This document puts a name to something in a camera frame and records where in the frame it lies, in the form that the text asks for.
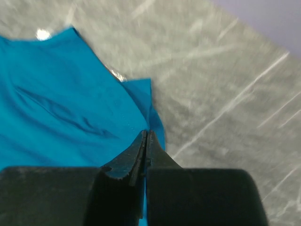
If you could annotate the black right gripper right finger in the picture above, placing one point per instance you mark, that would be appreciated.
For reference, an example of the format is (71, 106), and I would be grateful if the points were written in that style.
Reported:
(179, 196)

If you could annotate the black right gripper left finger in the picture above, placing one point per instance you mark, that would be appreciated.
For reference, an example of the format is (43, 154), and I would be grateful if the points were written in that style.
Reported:
(110, 195)

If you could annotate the blue polo t-shirt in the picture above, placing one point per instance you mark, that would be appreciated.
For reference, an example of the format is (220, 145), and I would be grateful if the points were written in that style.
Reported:
(60, 106)

